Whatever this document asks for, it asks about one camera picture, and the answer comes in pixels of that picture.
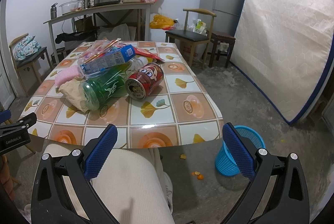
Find wooden chair with clothes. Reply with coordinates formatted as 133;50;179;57
9;33;54;96

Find white blue-edged mattress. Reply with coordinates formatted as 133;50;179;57
232;0;333;124

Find green plastic drink bottle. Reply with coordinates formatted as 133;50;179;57
79;62;131;110

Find steel kettle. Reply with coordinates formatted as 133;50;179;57
82;0;91;9

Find yellow plastic bag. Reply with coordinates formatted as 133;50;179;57
149;14;175;30

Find clear glass bowl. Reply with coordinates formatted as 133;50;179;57
59;0;82;15

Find steel water bottle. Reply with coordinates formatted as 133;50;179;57
50;3;58;19

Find floral folded clothes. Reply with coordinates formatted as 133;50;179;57
13;36;41;61

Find grey side table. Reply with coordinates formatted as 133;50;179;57
44;2;153;65

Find orange peel on floor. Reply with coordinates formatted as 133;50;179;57
191;171;204;180

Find red snack bag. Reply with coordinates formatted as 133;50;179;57
134;47;164;62

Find clear white-cap bottle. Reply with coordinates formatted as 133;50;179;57
128;56;148;72

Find white shoe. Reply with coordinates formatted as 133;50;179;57
164;172;173;214

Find blue mesh trash bin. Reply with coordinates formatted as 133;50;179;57
215;125;266;177

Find blue toothpaste box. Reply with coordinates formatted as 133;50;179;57
78;45;135;75

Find pink sponge cloth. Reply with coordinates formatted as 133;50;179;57
55;65;83;88

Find brown paper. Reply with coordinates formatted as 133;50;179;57
59;78;89;113

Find clear candy plastic bag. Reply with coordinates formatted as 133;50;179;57
78;38;123;65

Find dark wooden stool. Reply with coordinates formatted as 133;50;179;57
208;31;235;68

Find wooden chair black seat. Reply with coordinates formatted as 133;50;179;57
165;9;216;68

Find red cartoon drink can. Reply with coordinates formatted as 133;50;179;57
125;63;164;101

